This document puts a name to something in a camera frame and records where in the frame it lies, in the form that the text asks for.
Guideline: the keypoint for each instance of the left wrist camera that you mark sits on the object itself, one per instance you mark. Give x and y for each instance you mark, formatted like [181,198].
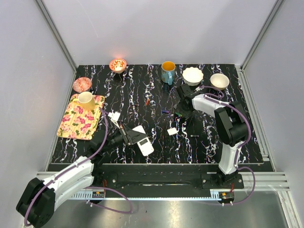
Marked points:
[115,118]

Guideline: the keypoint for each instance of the white scalloped bowl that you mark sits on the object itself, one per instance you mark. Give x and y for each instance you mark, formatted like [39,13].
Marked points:
[192,76]

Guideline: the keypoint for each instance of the white red remote control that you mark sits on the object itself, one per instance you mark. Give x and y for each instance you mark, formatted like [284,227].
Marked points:
[144,144]

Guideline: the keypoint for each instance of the red patterned small bowl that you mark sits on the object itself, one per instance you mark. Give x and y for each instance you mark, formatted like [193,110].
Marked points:
[118,65]

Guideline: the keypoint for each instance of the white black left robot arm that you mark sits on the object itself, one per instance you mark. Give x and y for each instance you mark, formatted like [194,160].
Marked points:
[41,198]

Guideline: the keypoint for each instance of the black mounting base plate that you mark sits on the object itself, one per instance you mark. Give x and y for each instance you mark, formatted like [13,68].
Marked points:
[156,181]

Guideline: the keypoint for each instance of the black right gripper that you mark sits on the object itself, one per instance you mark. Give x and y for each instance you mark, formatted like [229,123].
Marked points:
[178,107]

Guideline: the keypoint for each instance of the cream round bowl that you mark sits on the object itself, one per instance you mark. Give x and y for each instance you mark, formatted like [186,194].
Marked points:
[219,81]

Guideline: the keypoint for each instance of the red patterned saucer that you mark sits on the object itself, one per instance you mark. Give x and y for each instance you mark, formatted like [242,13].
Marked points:
[82,84]

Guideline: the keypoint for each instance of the floral pink tray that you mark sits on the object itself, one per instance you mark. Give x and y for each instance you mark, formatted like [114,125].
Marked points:
[79,123]

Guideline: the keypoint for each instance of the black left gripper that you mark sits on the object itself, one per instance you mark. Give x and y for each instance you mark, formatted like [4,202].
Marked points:
[134,136]

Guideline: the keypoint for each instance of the blue mug yellow inside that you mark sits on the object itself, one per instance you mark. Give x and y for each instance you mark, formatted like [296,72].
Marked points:
[168,72]

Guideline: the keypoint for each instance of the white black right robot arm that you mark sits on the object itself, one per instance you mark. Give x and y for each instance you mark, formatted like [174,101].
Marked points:
[232,126]

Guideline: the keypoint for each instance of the white battery cover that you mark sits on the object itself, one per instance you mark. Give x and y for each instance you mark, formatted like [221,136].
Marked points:
[172,131]

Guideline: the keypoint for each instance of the cream yellow cup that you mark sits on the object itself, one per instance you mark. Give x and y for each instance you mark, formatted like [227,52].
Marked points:
[86,100]

